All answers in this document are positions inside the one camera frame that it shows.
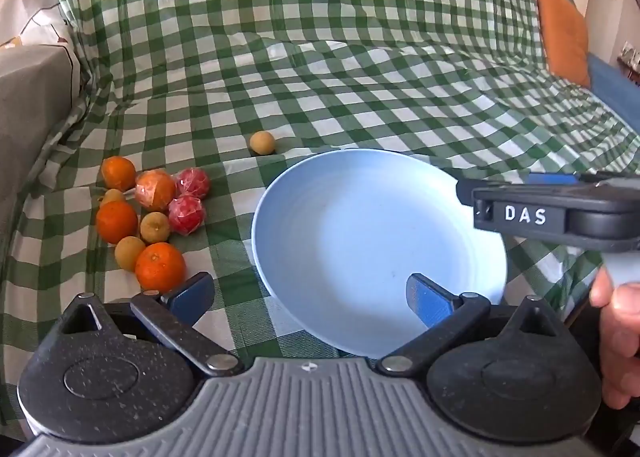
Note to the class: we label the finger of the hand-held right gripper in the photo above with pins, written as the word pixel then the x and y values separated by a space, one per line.
pixel 465 189
pixel 550 178

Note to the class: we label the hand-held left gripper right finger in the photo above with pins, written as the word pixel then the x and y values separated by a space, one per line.
pixel 425 299

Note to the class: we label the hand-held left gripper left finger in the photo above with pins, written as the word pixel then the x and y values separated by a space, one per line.
pixel 192 294

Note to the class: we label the orange mandarin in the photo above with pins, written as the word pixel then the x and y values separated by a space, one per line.
pixel 118 173
pixel 160 267
pixel 116 221

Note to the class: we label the light blue plate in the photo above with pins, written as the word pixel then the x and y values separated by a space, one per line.
pixel 350 237

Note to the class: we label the plastic-wrapped orange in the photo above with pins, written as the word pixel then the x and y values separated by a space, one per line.
pixel 155 190

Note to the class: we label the tan longan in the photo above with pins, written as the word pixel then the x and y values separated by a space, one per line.
pixel 128 253
pixel 113 195
pixel 155 227
pixel 262 142

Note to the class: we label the person's right hand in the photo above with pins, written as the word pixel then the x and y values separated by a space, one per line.
pixel 620 337

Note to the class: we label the red plastic-wrapped fruit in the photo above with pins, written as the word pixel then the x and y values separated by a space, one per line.
pixel 193 183
pixel 186 215

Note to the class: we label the blue cushion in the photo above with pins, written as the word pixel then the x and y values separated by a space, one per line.
pixel 615 87

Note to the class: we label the orange cushion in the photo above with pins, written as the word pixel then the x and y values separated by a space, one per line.
pixel 565 32

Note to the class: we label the green white checked cloth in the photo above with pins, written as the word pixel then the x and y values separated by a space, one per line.
pixel 300 37

